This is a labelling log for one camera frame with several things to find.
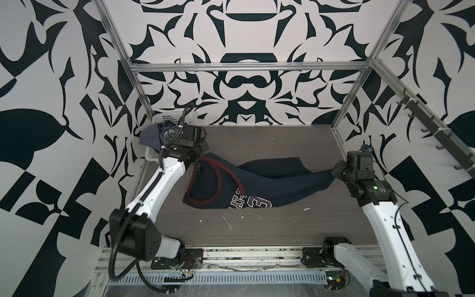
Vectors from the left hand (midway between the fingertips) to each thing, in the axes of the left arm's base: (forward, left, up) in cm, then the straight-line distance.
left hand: (200, 142), depth 83 cm
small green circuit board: (-50, -52, -24) cm, 76 cm away
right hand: (-14, -57, +2) cm, 59 cm away
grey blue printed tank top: (+16, +26, -12) cm, 33 cm away
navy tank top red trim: (-11, -6, -15) cm, 20 cm away
